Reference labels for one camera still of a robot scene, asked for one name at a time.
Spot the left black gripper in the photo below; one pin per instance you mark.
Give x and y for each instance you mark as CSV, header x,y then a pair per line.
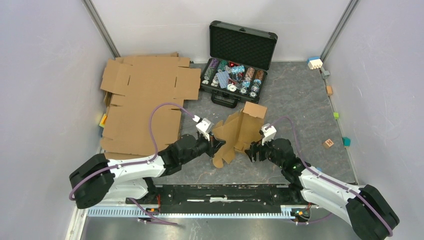
x,y
216,144

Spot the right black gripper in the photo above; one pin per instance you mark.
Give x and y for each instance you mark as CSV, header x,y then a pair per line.
x,y
255,147

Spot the brown cardboard box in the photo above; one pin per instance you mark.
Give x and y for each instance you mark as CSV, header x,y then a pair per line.
x,y
239,130

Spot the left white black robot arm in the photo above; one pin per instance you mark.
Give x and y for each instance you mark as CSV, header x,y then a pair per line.
x,y
100,178

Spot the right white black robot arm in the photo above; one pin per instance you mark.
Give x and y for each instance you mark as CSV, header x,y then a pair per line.
x,y
362,207

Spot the wooden letter H block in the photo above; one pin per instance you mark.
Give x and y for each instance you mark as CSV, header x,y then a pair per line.
x,y
328,143

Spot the teal small block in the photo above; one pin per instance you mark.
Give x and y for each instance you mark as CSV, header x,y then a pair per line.
x,y
346,141

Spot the black poker chip case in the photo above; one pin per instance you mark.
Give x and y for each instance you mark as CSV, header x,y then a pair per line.
x,y
239,60

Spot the orange small block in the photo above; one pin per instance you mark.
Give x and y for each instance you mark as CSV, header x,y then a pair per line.
x,y
329,90

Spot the grey small block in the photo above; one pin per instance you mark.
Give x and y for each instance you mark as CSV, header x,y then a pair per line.
x,y
325,74

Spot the blue white toy block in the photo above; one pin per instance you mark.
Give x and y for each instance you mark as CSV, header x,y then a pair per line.
x,y
314,62

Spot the stack of cardboard blanks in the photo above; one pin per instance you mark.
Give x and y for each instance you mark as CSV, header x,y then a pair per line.
x,y
144,96

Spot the yellow orange block at left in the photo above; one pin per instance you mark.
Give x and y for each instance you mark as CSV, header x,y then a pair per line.
x,y
103,120

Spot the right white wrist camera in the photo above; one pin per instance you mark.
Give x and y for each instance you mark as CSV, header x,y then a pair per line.
x,y
268,133

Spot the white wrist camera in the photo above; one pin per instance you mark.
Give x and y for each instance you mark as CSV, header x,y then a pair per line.
x,y
204,127
268,133

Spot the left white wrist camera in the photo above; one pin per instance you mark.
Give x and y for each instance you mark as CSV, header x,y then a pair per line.
x,y
204,127

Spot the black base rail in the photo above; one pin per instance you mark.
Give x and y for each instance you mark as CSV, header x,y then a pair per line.
x,y
222,198

